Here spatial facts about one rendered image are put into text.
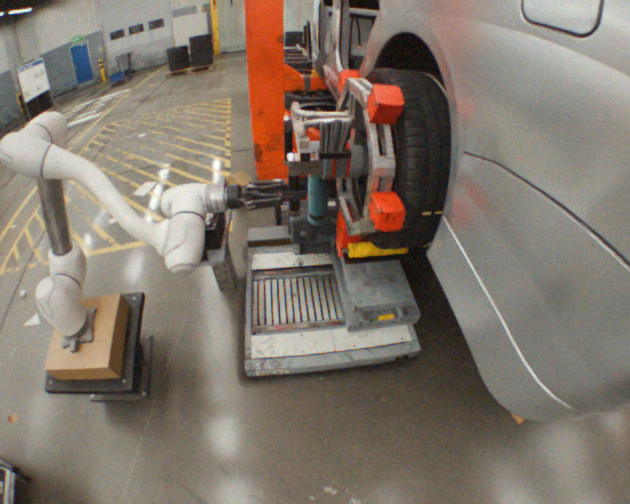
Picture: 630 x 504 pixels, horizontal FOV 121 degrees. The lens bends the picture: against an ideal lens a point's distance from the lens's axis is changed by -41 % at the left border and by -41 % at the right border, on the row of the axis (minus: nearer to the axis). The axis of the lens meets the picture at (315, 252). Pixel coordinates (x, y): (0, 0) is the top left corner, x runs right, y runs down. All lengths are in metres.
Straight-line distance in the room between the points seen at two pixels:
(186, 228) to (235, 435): 0.91
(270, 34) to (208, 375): 1.55
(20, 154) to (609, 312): 1.23
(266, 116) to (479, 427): 1.77
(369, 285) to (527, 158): 1.07
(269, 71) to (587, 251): 1.27
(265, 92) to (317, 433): 1.50
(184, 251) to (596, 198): 0.85
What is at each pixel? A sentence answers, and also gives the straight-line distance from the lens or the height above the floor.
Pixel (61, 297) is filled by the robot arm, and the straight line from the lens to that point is 1.24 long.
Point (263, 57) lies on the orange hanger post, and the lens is 1.37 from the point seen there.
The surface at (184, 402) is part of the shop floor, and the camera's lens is 1.48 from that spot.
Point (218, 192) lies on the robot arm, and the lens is 0.88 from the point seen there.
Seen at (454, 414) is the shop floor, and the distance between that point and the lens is 1.51.
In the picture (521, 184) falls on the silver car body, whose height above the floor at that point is 1.12.
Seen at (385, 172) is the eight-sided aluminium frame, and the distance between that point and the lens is 0.81.
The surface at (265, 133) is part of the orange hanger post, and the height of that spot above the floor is 0.79.
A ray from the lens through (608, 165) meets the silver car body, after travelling 0.45.
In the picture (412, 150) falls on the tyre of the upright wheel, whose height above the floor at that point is 1.02.
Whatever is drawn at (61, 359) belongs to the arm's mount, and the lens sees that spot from 1.40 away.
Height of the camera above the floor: 1.32
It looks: 45 degrees down
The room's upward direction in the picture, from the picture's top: 2 degrees clockwise
